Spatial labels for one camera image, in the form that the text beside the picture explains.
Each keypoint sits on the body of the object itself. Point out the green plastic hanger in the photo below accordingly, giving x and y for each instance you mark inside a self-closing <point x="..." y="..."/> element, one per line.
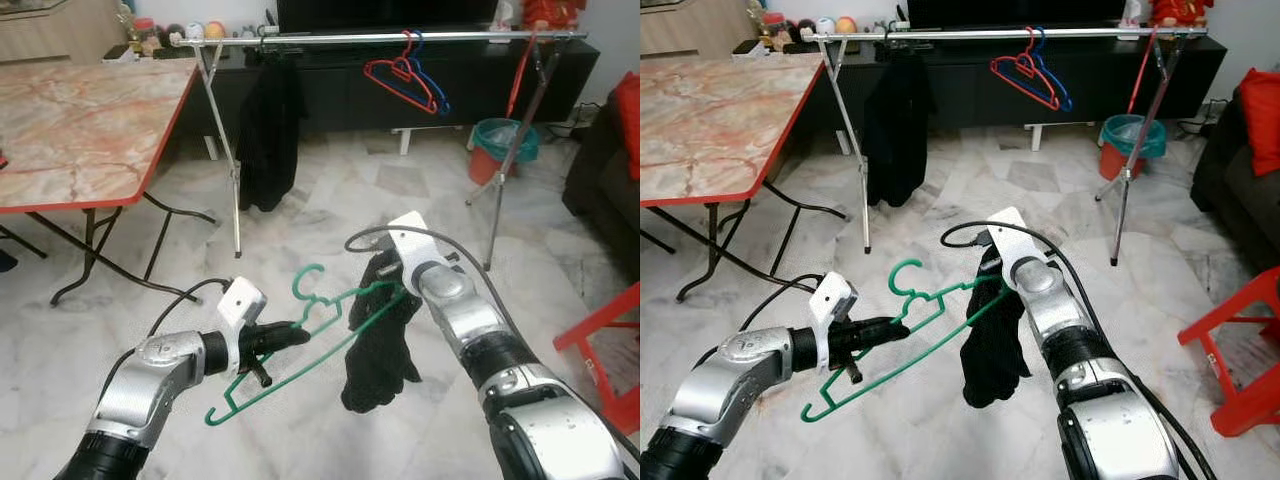
<point x="893" y="282"/>
<point x="297" y="287"/>

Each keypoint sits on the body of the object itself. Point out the black knit shirt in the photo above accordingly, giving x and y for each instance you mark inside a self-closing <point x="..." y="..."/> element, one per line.
<point x="990" y="365"/>
<point x="375" y="370"/>

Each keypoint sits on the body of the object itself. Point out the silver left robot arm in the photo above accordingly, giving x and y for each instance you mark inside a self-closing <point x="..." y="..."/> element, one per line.
<point x="140" y="385"/>
<point x="730" y="385"/>

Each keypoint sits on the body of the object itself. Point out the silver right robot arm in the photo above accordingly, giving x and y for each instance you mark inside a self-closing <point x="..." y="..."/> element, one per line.
<point x="480" y="320"/>
<point x="1090" y="330"/>

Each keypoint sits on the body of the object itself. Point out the blue plastic hanger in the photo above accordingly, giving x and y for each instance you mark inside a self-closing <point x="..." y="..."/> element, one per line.
<point x="440" y="100"/>
<point x="1066" y="97"/>

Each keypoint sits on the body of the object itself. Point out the red plastic hanger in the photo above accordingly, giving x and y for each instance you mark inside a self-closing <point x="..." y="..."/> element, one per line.
<point x="1035" y="58"/>
<point x="1143" y="77"/>
<point x="520" y="80"/>
<point x="408" y="62"/>

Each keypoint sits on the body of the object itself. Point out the orange waste bin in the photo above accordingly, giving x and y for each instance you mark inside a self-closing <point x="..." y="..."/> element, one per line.
<point x="1115" y="165"/>
<point x="485" y="170"/>

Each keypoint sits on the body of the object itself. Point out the black polo shirt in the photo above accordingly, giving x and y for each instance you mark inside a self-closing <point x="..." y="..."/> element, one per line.
<point x="897" y="140"/>
<point x="270" y="140"/>

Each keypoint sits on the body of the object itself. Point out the black TV console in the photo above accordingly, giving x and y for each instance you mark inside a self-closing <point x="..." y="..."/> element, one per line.
<point x="960" y="95"/>
<point x="330" y="100"/>

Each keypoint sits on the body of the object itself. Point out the green plastic bin liner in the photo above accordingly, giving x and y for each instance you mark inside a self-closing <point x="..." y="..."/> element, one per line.
<point x="1135" y="135"/>
<point x="505" y="140"/>

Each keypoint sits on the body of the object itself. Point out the dark brown sofa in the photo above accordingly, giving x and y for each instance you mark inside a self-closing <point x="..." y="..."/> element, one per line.
<point x="590" y="170"/>
<point x="1215" y="180"/>

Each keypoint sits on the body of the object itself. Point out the red plastic stool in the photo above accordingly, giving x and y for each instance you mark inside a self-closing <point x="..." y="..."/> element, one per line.
<point x="610" y="330"/>
<point x="1250" y="320"/>

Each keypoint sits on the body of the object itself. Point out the silver metal clothes rack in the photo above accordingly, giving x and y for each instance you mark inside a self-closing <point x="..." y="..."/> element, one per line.
<point x="960" y="34"/>
<point x="330" y="39"/>

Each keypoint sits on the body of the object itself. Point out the black flat television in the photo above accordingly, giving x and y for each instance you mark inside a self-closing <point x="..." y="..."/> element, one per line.
<point x="390" y="15"/>
<point x="1015" y="12"/>

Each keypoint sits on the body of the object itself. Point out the red pillow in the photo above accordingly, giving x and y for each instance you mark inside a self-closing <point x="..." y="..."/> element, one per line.
<point x="1260" y="120"/>
<point x="628" y="125"/>

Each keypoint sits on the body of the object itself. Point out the white round plush toy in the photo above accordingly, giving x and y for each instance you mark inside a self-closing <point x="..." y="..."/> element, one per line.
<point x="195" y="31"/>
<point x="827" y="27"/>

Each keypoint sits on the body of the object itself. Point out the red robed figurine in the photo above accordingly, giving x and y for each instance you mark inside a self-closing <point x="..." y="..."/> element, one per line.
<point x="1180" y="10"/>
<point x="550" y="12"/>

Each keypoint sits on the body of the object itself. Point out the red lid jar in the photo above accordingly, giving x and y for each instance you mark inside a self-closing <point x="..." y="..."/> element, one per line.
<point x="773" y="30"/>
<point x="145" y="35"/>

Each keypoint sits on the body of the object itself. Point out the light wood cabinet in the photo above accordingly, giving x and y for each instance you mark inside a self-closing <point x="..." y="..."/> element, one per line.
<point x="50" y="40"/>
<point x="690" y="35"/>

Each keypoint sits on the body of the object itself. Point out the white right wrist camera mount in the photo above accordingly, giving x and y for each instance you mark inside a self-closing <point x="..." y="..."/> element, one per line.
<point x="420" y="245"/>
<point x="1018" y="240"/>

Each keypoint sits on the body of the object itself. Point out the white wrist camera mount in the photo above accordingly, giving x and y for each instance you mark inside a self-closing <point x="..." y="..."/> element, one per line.
<point x="1018" y="240"/>
<point x="833" y="300"/>
<point x="242" y="305"/>
<point x="420" y="245"/>

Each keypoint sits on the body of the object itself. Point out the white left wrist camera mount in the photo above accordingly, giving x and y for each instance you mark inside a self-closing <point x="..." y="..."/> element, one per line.
<point x="242" y="305"/>
<point x="833" y="300"/>

